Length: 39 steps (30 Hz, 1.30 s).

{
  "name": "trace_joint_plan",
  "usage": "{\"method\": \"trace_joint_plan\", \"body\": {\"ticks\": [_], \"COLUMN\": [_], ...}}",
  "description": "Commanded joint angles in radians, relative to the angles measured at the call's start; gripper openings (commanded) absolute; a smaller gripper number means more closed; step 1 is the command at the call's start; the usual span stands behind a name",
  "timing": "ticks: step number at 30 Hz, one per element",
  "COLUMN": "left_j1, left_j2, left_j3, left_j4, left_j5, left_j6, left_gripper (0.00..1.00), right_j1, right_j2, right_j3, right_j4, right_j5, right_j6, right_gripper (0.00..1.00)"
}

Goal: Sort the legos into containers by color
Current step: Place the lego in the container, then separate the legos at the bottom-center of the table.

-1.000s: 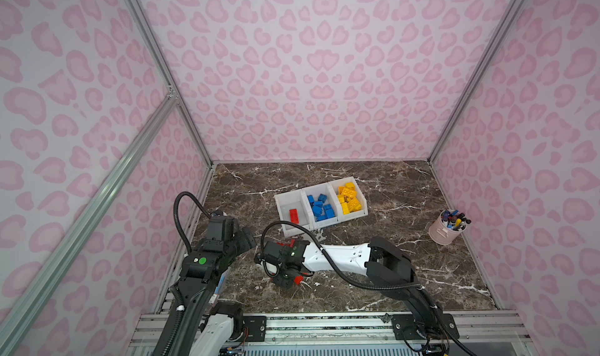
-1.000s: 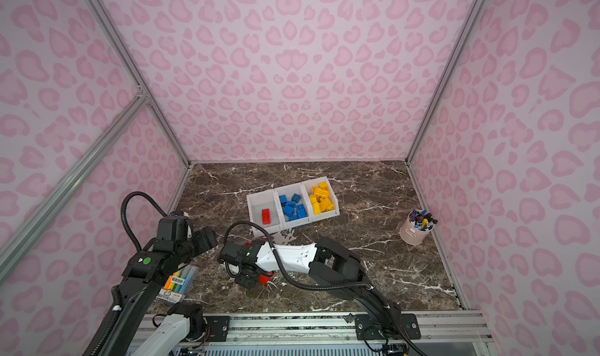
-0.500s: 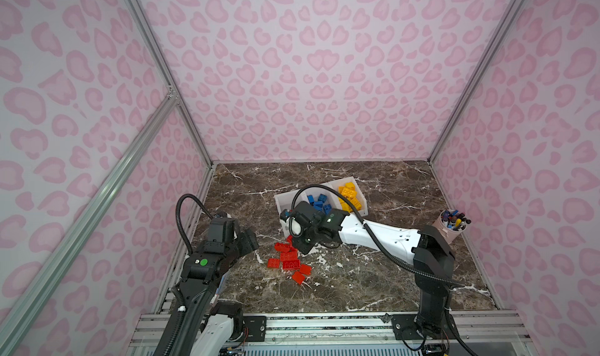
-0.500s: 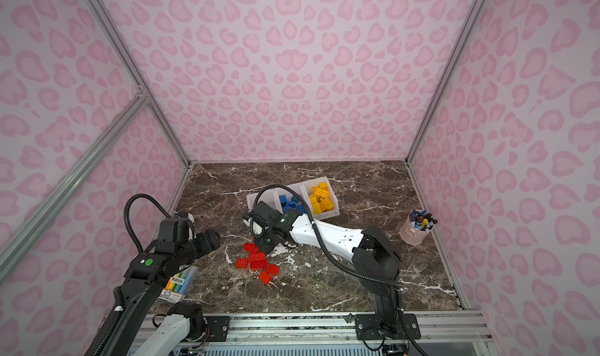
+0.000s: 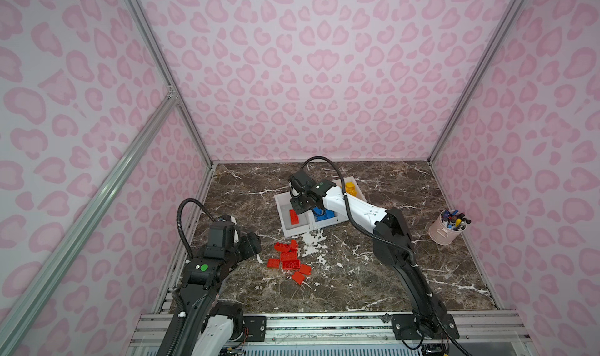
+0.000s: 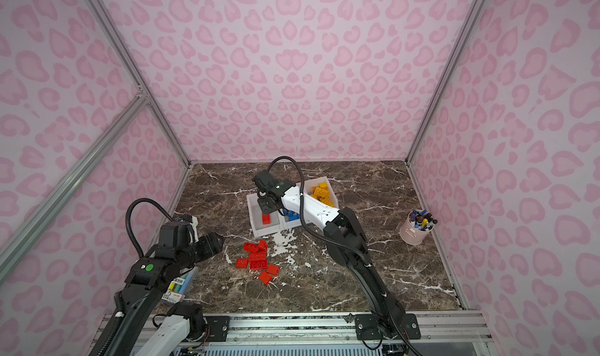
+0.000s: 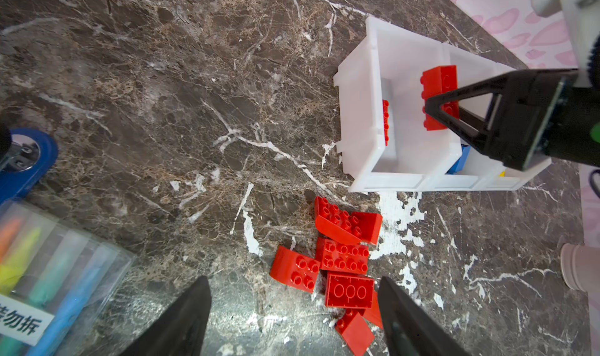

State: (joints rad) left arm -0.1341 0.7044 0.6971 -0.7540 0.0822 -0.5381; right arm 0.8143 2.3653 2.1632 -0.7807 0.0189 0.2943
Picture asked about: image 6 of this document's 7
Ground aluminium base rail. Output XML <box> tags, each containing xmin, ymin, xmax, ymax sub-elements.
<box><xmin>93</xmin><ymin>311</ymin><xmax>493</xmax><ymax>356</ymax></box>

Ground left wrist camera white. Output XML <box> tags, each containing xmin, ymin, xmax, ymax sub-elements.
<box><xmin>177</xmin><ymin>214</ymin><xmax>198</xmax><ymax>243</ymax></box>

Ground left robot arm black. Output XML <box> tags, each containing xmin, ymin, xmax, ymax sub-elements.
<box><xmin>91</xmin><ymin>198</ymin><xmax>225</xmax><ymax>355</ymax></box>

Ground blue lego bricks in bin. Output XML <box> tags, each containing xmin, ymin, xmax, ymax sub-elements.
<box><xmin>284</xmin><ymin>210</ymin><xmax>300</xmax><ymax>222</ymax></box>

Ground clear pack of markers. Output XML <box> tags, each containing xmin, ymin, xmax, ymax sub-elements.
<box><xmin>162</xmin><ymin>268</ymin><xmax>197</xmax><ymax>304</ymax></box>

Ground pink cup of markers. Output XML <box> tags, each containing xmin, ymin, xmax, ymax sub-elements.
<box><xmin>399</xmin><ymin>209</ymin><xmax>438</xmax><ymax>246</ymax></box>

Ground yellow lego bricks in bin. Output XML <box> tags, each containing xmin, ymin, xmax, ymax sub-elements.
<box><xmin>311</xmin><ymin>183</ymin><xmax>334</xmax><ymax>207</ymax></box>

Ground red lego brick pile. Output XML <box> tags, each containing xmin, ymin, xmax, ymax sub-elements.
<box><xmin>234</xmin><ymin>240</ymin><xmax>281</xmax><ymax>286</ymax></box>

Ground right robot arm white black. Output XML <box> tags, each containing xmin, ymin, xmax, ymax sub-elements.
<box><xmin>252</xmin><ymin>156</ymin><xmax>408</xmax><ymax>342</ymax></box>

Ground white three-compartment plastic bin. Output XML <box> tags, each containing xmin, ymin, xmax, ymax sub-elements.
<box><xmin>246</xmin><ymin>176</ymin><xmax>339</xmax><ymax>238</ymax></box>

